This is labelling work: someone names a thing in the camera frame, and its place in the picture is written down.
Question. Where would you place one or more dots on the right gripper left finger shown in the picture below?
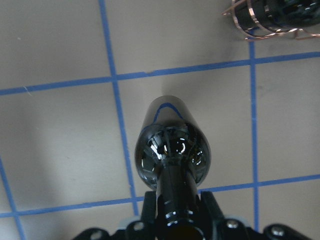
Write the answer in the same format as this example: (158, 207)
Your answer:
(149, 208)

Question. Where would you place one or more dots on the copper wire bottle basket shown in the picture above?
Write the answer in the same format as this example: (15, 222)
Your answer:
(258, 32)

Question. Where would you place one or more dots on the dark wine bottle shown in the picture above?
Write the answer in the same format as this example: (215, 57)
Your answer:
(279, 13)
(172, 157)

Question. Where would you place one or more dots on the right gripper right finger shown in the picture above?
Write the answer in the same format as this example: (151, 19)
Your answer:
(209, 207)

